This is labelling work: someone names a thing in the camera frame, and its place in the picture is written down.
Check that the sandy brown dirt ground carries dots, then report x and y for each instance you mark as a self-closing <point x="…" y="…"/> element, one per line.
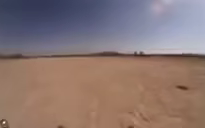
<point x="90" y="90"/>

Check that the dark rock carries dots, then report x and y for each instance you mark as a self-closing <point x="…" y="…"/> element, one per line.
<point x="182" y="87"/>

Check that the distant dark hills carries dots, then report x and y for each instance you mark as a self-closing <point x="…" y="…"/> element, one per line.
<point x="105" y="53"/>

